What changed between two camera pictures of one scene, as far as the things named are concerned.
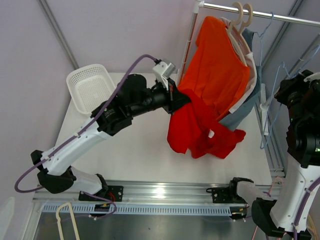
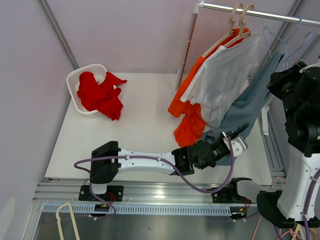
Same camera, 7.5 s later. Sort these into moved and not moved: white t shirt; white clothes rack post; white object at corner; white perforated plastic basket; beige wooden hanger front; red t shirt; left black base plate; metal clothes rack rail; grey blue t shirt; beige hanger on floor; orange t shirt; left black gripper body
Moved: orange t shirt; white t shirt; beige wooden hanger front; grey blue t shirt; left black gripper body; red t shirt
Not moved: white clothes rack post; beige hanger on floor; white object at corner; left black base plate; metal clothes rack rail; white perforated plastic basket
